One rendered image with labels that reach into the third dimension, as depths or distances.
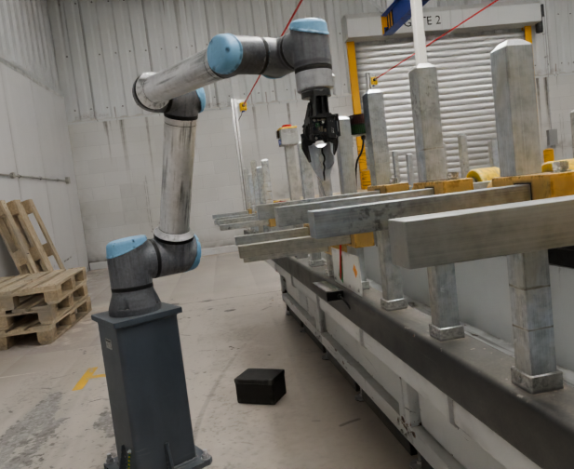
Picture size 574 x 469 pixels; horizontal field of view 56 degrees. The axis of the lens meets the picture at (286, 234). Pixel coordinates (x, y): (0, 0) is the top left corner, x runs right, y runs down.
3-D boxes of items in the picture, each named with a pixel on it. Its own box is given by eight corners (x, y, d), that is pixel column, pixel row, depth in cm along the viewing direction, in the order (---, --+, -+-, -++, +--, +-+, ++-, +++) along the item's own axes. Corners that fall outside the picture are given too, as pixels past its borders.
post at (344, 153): (355, 301, 141) (336, 116, 137) (352, 299, 145) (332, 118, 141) (368, 300, 142) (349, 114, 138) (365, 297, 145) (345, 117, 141)
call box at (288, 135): (282, 147, 210) (279, 127, 209) (279, 149, 217) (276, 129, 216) (299, 145, 211) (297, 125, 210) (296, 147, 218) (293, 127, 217)
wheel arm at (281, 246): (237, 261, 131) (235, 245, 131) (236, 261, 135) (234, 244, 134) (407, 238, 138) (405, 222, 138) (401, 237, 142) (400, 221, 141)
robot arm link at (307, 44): (308, 28, 136) (335, 15, 128) (314, 78, 137) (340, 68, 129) (278, 24, 130) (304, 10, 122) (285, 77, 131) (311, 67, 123)
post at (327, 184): (333, 301, 166) (315, 144, 162) (330, 299, 170) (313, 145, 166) (344, 299, 167) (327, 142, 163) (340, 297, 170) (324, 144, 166)
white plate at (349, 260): (361, 297, 133) (356, 257, 132) (333, 281, 158) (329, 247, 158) (363, 296, 133) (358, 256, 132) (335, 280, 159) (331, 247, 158)
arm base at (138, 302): (119, 320, 187) (115, 291, 186) (101, 314, 203) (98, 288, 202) (170, 307, 198) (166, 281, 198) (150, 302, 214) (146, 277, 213)
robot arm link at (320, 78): (291, 78, 133) (329, 74, 135) (294, 98, 134) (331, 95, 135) (299, 70, 125) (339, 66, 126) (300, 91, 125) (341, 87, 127)
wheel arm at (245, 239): (235, 247, 181) (234, 235, 181) (235, 247, 185) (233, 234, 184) (360, 232, 188) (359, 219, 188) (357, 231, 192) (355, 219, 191)
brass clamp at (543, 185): (548, 221, 58) (544, 174, 58) (482, 217, 71) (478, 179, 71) (598, 214, 59) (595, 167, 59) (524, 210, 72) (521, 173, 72)
